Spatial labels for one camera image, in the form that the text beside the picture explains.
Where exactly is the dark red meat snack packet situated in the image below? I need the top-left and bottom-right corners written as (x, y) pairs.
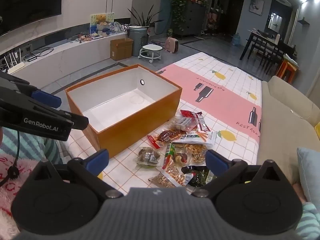
top-left (147, 128), bottom-right (187, 148)

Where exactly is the orange stool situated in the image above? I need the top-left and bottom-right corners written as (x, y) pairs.
top-left (276, 57), bottom-right (300, 84)

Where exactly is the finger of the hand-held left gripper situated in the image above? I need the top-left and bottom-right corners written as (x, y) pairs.
top-left (0, 71), bottom-right (62, 109)
top-left (0, 99), bottom-right (90, 130)

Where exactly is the white TV console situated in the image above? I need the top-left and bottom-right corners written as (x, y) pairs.
top-left (0, 30), bottom-right (130, 85)

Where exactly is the light blue pillow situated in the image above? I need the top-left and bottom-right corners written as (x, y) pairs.
top-left (297, 147), bottom-right (320, 203)

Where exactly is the peanut snack packet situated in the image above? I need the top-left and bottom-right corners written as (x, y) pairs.
top-left (184, 142), bottom-right (208, 163)

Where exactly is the black cable bundle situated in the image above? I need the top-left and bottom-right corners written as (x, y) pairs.
top-left (24, 44), bottom-right (54, 62)

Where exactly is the toy clutter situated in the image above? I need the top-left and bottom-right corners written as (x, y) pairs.
top-left (94, 21), bottom-right (128, 37)

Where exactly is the green nut packet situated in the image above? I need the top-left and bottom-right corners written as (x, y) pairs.
top-left (162, 142), bottom-right (189, 170)

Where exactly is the beige sofa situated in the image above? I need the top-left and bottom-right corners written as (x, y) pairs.
top-left (257, 76), bottom-right (320, 198)

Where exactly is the black television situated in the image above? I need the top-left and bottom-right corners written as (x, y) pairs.
top-left (0, 0), bottom-right (62, 34)

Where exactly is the brown chestnut packet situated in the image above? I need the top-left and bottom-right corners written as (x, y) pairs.
top-left (136, 146), bottom-right (161, 168)

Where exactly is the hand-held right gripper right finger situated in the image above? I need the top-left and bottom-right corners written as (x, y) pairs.
top-left (192, 149), bottom-right (288, 198)

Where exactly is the printed lemon bottle tablecloth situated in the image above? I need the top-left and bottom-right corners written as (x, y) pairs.
top-left (64, 52), bottom-right (262, 195)

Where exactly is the dark dining chair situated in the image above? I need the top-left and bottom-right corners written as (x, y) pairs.
top-left (255, 35), bottom-right (287, 75)

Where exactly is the white router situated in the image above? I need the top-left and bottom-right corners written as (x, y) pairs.
top-left (0, 51), bottom-right (25, 75)

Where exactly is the dark dining table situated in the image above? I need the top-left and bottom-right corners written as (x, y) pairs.
top-left (240, 29), bottom-right (285, 61)

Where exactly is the pink heater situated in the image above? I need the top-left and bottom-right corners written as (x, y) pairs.
top-left (165, 37), bottom-right (180, 54)

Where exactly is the clear peanut packet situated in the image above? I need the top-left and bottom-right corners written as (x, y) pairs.
top-left (148, 159), bottom-right (187, 188)

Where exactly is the clear white ball snack packet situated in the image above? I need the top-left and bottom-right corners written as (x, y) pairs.
top-left (172, 116), bottom-right (194, 132)

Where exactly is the red striped stick snack packet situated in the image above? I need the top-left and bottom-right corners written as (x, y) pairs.
top-left (196, 114), bottom-right (210, 132)

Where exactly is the grey dresser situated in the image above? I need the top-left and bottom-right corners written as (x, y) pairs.
top-left (172, 1), bottom-right (207, 39)

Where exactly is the orange storage box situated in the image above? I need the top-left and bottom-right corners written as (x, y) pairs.
top-left (64, 64), bottom-right (183, 159)

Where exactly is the trailing green plant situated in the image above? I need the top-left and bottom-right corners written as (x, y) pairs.
top-left (168, 0), bottom-right (192, 30)

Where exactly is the grey trash can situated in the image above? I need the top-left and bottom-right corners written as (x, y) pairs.
top-left (129, 26), bottom-right (148, 57)

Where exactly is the framed wall picture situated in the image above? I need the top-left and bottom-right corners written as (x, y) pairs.
top-left (251, 0), bottom-right (265, 15)

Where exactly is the pink fluffy blanket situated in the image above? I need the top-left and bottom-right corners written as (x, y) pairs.
top-left (0, 152), bottom-right (50, 240)

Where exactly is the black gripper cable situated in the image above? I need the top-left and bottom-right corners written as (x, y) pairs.
top-left (0, 130), bottom-right (21, 187)

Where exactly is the white packet orange sticks print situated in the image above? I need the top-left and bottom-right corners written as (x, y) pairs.
top-left (172, 129), bottom-right (217, 147)

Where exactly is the person's right leg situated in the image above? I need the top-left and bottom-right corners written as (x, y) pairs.
top-left (294, 182), bottom-right (320, 240)

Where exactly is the dark green seaweed packet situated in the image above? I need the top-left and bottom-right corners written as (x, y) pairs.
top-left (180, 164), bottom-right (217, 187)

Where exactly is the long-leaf potted plant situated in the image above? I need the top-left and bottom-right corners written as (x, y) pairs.
top-left (127, 5), bottom-right (163, 28)

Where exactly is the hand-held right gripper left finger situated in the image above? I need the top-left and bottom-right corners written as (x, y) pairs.
top-left (35, 149), bottom-right (123, 199)

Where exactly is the teddy bear picture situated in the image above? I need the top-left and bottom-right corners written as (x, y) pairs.
top-left (90, 12), bottom-right (115, 30)

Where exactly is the white rolling stool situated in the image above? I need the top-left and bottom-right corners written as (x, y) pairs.
top-left (138, 44), bottom-right (163, 64)

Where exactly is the cardboard box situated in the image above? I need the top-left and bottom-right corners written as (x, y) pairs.
top-left (110, 38), bottom-right (134, 61)

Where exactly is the shelf rack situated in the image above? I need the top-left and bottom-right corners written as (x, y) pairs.
top-left (207, 5), bottom-right (225, 30)

